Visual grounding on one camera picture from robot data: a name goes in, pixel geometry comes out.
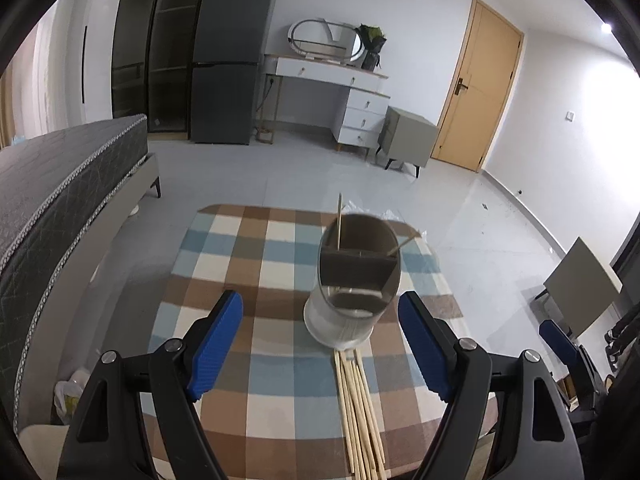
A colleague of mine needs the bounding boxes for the grey oval utensil holder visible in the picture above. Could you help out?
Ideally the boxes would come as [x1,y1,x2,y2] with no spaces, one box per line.
[303,213,402,352]

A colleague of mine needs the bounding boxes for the grey quilted bed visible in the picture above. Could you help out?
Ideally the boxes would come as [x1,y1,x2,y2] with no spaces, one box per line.
[12,152,163,431]

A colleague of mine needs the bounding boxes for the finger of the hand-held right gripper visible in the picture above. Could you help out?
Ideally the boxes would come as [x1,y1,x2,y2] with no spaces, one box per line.
[539,319,608,411]

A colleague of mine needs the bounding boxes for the beige chair cushion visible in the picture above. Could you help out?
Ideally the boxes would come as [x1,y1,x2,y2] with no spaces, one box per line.
[17,424,68,480]

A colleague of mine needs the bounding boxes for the wooden door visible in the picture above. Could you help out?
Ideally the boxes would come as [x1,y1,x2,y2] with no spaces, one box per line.
[431,0,525,173]

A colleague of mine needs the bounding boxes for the white dressing table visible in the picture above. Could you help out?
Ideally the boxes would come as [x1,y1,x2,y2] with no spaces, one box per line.
[255,54,390,153]

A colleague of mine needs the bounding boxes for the grey nightstand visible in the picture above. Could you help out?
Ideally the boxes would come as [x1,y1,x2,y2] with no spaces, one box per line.
[375,106,441,178]

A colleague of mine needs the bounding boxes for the clear plastic bag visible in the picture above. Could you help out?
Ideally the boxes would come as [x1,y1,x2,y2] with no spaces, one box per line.
[342,200,428,241]

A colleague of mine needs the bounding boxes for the oval mirror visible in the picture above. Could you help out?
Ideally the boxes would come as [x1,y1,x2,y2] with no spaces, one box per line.
[286,18,363,65]

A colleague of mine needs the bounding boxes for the checked tablecloth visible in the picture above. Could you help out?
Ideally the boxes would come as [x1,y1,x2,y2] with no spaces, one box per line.
[137,204,501,480]

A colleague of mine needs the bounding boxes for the small grey side table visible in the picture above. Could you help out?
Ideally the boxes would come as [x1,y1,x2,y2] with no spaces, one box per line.
[535,236,623,341]

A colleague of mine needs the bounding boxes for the pile of wooden chopsticks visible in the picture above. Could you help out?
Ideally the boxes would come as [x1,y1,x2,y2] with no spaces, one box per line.
[332,347,389,480]

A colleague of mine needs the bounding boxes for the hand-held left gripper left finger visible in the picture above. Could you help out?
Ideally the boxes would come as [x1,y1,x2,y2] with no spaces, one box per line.
[55,289,244,480]

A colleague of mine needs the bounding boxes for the dark grey fridge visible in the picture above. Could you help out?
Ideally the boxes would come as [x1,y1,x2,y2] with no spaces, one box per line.
[189,0,280,146]

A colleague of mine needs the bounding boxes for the white wardrobe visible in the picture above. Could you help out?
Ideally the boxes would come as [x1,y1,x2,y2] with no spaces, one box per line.
[30,0,136,136]

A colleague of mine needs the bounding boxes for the flower bouquet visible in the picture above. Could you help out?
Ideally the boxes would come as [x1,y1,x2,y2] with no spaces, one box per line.
[356,23,388,72]

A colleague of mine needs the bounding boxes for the dark glass cabinet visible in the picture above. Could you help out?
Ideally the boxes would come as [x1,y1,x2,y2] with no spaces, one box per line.
[111,0,211,133]

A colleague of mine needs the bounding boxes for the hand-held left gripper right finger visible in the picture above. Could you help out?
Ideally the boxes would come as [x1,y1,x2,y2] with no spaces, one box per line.
[397,290,586,480]

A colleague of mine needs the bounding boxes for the white plastic bag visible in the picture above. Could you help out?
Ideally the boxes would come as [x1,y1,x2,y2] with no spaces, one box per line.
[54,367,91,423]

